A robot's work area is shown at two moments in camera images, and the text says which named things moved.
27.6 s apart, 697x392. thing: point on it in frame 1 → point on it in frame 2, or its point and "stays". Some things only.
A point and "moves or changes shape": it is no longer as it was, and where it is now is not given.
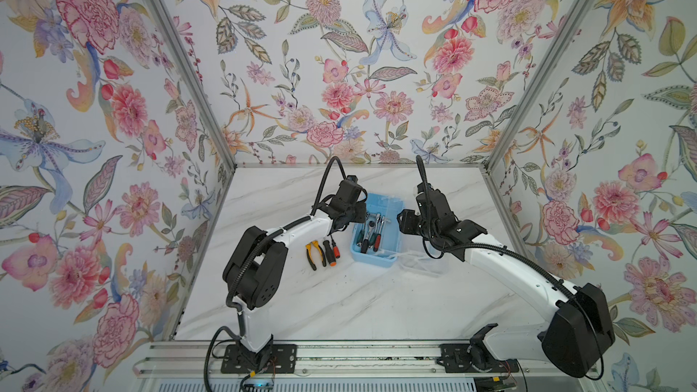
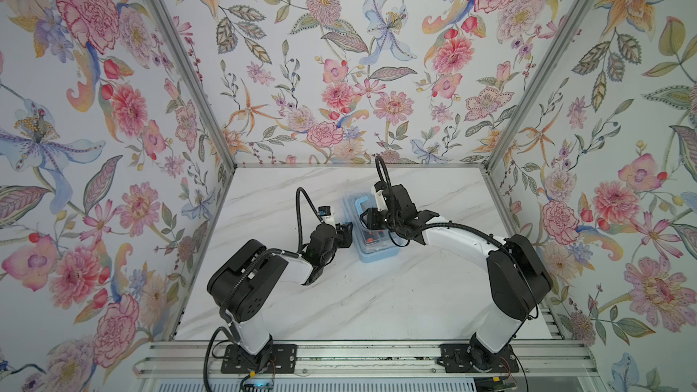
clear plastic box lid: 423,263 → 370,241
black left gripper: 360,210 → 343,235
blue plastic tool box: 388,205 moves or changes shape
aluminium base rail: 189,360 stays
